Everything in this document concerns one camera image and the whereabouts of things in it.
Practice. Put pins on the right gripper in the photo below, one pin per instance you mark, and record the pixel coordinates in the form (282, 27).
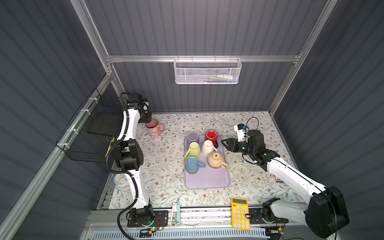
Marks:
(232, 143)

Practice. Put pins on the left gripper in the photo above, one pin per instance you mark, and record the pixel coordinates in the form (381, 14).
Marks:
(148, 119)

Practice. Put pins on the pink ghost mug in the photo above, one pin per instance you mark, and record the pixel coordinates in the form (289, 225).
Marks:
(154, 128)

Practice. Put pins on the beige speckled mug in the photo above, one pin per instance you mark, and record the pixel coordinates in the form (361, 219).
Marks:
(216, 160)

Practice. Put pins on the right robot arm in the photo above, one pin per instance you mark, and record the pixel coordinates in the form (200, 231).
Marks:
(323, 209)

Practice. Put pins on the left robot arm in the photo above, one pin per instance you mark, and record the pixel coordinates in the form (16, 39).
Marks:
(125, 156)

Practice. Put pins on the red mug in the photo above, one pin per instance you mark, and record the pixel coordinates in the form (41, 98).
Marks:
(212, 136)

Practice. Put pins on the white mug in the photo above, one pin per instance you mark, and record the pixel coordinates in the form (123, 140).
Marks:
(208, 147)

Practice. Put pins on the green mug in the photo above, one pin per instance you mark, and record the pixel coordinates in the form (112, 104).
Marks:
(193, 151)

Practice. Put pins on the lavender mug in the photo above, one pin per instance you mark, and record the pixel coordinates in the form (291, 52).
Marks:
(192, 137)

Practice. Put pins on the blue mug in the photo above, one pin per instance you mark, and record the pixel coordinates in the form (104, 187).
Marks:
(193, 165)

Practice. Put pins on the black pad in basket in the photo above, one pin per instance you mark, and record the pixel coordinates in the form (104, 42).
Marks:
(105, 125)

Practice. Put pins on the yellow marker in basket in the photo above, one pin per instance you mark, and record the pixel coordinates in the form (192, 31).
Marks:
(110, 146)

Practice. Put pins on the lavender tray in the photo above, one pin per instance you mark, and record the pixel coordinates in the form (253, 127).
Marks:
(207, 177)

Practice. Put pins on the items in white basket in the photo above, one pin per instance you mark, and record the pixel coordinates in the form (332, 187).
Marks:
(226, 79)

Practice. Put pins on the yellow calculator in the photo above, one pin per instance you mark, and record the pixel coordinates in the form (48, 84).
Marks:
(240, 209)

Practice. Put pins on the small white clock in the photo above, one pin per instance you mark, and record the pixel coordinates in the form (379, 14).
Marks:
(121, 180)

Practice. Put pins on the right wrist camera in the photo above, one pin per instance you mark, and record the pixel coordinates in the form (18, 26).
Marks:
(241, 132)

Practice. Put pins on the white wire basket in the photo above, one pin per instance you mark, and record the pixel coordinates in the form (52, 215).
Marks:
(188, 70)

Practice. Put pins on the black wire basket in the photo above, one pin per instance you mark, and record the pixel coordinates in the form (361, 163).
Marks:
(78, 145)

